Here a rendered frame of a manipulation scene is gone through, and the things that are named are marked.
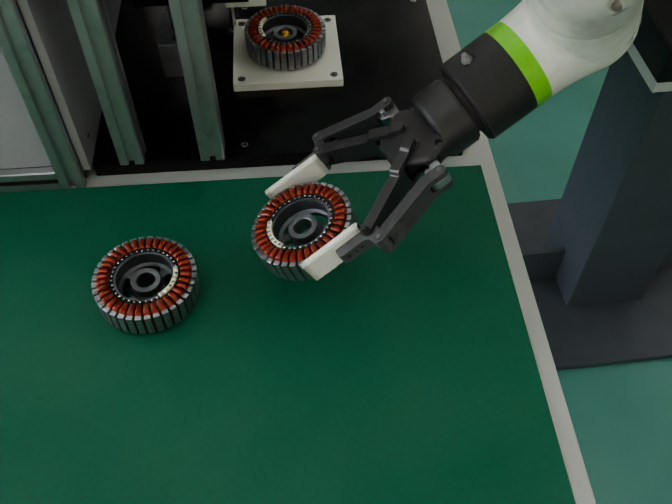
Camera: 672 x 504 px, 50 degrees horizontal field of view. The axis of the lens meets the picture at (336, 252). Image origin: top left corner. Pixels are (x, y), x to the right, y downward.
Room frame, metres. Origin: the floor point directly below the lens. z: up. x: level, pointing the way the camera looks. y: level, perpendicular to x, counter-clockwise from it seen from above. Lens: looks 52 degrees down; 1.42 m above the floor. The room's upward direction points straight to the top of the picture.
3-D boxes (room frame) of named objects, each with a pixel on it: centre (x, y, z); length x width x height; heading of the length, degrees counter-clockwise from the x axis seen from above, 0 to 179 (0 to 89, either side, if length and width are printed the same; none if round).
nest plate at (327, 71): (0.86, 0.07, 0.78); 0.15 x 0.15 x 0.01; 4
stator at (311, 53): (0.86, 0.07, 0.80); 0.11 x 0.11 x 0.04
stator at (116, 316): (0.46, 0.21, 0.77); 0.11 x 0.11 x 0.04
